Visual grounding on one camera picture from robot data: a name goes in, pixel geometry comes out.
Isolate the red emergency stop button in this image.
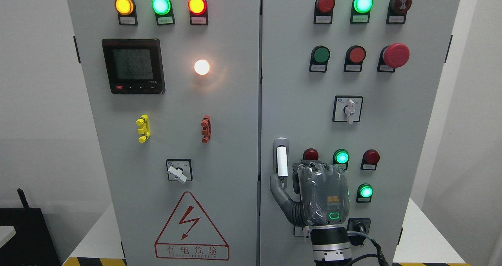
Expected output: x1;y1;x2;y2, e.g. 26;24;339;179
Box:
377;43;409;73

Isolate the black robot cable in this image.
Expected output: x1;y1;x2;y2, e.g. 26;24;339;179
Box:
347;230;389;266

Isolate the white lit indicator light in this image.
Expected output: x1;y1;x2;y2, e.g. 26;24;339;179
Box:
194;59;211;75

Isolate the black rotary knob switch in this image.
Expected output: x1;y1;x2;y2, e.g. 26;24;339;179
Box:
347;218;371;246

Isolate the right grey cabinet door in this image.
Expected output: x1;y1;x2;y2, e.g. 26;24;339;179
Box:
260;0;460;266

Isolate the silver door handle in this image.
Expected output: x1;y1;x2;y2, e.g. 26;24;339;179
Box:
273;137;289;189

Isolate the green push button upper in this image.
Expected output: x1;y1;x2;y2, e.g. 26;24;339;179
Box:
309;46;330;73

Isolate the dark red indicator middle right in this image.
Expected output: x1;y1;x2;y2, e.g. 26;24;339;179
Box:
360;149;380;171

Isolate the red push button upper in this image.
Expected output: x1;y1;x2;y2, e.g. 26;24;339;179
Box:
344;46;366;72

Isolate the red lit indicator light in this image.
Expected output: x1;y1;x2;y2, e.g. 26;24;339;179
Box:
187;0;208;25

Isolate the white selector switch left door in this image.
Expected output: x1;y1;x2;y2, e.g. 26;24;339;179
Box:
166;159;193;184

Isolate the yellow terminal clip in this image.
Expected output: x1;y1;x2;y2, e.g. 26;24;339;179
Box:
136;114;151;143

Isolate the white selector switch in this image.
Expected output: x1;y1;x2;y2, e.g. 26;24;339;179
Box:
332;95;364;124
293;226;311;239

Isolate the dark red indicator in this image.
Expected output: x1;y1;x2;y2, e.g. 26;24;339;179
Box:
360;149;380;171
303;148;319;160

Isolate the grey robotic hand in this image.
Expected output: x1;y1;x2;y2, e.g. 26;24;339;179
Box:
269;159;350;227

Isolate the grey cabinet door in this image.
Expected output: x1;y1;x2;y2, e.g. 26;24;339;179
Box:
260;0;460;266
68;0;260;266

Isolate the dark red buzzer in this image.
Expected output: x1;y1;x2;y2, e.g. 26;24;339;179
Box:
386;0;412;24

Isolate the red electric hazard warning sticker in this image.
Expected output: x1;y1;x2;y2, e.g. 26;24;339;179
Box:
154;191;230;261

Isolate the red terminal clip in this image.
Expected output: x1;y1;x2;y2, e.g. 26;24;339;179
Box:
201;115;212;143

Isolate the red indicator light top right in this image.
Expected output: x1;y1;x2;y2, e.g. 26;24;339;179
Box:
313;0;335;24

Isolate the left grey cabinet door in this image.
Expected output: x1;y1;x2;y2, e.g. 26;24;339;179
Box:
68;0;260;266

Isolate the green lit indicator top right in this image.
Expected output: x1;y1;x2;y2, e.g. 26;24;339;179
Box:
350;0;374;24

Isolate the white selector switch upper right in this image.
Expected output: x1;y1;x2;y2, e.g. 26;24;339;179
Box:
332;95;364;124

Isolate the black digital power meter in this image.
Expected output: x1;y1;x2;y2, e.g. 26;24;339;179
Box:
102;38;165;94

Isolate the green lit indicator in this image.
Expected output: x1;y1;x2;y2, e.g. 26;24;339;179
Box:
332;149;350;170
350;0;374;24

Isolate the black box with antenna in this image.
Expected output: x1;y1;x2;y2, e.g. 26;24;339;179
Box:
0;188;61;266

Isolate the green lit indicator middle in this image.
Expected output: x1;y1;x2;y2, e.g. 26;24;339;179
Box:
332;149;350;170

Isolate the yellow indicator light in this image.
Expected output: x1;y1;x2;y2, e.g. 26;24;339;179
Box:
115;0;138;26

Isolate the green lit button lower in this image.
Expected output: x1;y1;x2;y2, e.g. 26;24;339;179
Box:
356;183;373;203

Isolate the dark red indicator middle left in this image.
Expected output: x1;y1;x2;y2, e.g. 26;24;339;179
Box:
303;148;319;160

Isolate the white selector switch lower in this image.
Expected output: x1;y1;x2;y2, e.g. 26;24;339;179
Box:
293;226;311;239

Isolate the green indicator light top left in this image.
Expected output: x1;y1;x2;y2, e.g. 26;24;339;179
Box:
152;0;175;26

